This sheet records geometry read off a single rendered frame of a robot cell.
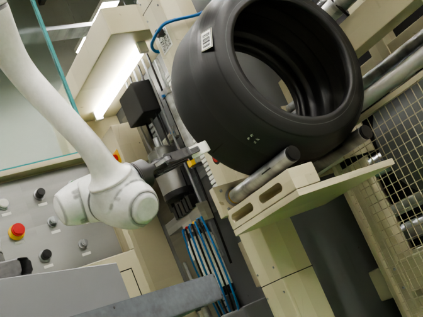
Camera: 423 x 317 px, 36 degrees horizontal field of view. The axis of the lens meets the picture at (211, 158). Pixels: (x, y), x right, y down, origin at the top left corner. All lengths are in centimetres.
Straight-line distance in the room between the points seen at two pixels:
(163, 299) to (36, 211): 138
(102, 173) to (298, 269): 89
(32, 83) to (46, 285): 69
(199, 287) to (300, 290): 115
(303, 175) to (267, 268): 46
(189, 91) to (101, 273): 100
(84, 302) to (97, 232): 136
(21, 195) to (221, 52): 84
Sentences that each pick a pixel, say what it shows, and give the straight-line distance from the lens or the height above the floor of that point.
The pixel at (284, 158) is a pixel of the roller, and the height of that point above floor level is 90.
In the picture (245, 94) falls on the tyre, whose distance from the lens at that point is 174.
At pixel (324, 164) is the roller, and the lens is 207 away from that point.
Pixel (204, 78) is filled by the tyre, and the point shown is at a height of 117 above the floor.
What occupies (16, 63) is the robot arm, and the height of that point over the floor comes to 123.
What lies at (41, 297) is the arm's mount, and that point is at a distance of 83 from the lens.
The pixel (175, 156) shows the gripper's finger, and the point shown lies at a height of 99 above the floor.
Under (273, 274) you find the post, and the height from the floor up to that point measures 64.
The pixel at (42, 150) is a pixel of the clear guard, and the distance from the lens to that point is 227.
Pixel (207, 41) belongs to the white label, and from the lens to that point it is 179.
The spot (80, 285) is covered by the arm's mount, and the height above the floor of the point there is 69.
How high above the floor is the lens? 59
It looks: 13 degrees up
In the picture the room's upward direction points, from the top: 23 degrees counter-clockwise
